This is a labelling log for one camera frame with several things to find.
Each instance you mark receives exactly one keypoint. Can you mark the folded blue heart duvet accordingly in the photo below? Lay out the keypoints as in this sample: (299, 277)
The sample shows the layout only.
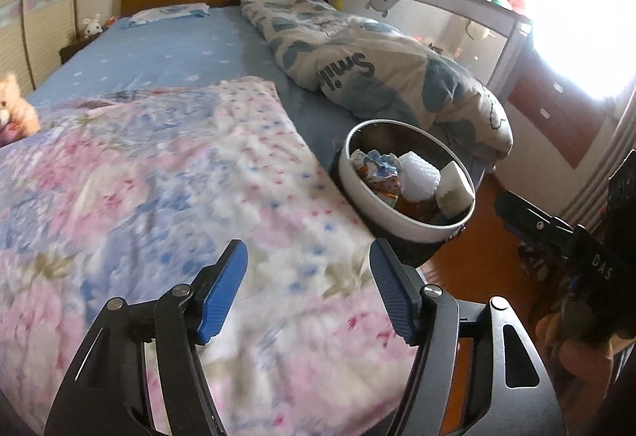
(372, 58)

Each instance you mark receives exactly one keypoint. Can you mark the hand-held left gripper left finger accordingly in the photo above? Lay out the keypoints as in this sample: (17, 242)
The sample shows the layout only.
(218, 297)

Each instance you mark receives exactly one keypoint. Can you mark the small red toy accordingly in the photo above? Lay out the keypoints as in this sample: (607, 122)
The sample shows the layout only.
(111, 21)

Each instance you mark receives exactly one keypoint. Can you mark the black trash bin white rim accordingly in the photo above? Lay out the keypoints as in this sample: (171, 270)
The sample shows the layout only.
(412, 252)

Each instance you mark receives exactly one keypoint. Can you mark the blue foil wrapper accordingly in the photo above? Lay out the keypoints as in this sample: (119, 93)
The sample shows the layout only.
(372, 162)

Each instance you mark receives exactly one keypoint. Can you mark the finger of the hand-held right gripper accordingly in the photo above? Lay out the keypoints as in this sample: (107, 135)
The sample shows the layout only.
(531, 227)

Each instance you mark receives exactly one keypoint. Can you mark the brown and white dresser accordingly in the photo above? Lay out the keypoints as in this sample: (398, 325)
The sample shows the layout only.
(546, 108)

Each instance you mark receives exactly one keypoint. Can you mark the dark wooden nightstand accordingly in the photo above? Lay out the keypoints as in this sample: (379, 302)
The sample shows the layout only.
(74, 49)

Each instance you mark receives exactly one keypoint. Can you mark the pink floral blanket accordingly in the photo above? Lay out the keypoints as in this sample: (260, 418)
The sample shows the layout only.
(149, 192)

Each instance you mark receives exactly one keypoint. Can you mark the blue and white pillow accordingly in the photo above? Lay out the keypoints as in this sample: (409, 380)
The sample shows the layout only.
(164, 13)

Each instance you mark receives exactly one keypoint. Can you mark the white bunny plush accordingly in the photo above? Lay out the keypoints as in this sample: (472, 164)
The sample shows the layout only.
(92, 25)

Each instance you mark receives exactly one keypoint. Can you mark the bright window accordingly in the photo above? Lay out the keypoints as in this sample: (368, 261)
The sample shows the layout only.
(586, 18)

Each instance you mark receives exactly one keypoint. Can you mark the blue bed sheet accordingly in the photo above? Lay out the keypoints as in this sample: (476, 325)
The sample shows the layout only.
(174, 53)

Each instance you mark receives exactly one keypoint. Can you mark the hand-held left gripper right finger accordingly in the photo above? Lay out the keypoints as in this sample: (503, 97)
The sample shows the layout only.
(392, 297)

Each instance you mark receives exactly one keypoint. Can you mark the cream teddy bear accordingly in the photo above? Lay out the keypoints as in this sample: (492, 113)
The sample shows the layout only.
(15, 108)

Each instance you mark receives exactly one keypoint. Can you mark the person's right hand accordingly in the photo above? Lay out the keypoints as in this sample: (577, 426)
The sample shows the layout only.
(586, 366)

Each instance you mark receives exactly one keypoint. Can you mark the white bubble wrap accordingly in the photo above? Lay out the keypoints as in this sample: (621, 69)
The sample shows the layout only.
(420, 175)

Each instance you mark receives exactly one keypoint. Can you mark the cream sliding door wardrobe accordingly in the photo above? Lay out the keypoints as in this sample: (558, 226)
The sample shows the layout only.
(44, 28)

